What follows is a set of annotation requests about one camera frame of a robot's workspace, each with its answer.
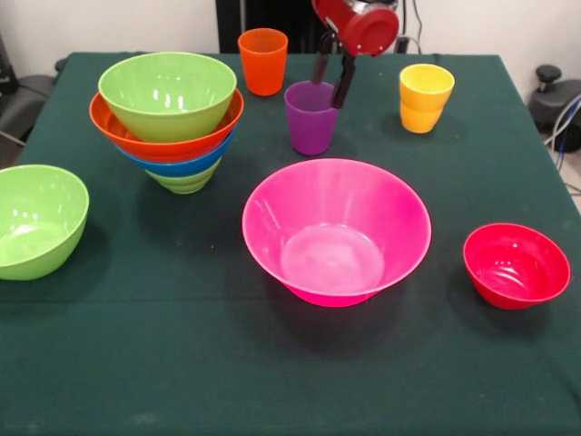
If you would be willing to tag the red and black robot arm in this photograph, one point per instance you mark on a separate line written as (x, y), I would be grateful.
(372, 4)

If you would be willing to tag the black power plug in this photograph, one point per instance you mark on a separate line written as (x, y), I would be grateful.
(401, 44)

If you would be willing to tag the large green plastic bowl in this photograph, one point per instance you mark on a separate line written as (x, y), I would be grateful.
(168, 91)
(36, 227)

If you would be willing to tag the yellow plastic cup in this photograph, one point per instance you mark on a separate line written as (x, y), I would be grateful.
(426, 86)
(421, 120)

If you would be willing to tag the black equipment base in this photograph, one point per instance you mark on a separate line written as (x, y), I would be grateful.
(551, 102)

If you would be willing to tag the small green plastic bowl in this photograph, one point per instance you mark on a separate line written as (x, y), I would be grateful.
(186, 184)

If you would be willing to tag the pink plastic bowl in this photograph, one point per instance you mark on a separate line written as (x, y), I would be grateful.
(336, 236)

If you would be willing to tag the blue plastic bowl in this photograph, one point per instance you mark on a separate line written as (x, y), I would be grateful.
(181, 168)

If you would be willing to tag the purple plastic cup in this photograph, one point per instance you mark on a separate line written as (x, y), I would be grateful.
(311, 122)

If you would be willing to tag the dark green tablecloth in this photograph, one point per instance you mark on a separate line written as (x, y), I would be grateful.
(318, 377)

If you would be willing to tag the black office chair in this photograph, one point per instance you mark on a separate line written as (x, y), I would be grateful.
(27, 100)

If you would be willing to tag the small red plastic bowl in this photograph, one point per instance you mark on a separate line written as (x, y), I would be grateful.
(515, 268)

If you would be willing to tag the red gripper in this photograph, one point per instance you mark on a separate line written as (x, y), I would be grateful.
(363, 32)

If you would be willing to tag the orange plastic bowl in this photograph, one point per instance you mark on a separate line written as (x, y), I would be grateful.
(172, 150)

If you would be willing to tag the orange plastic cup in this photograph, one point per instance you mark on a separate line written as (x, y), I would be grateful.
(263, 63)

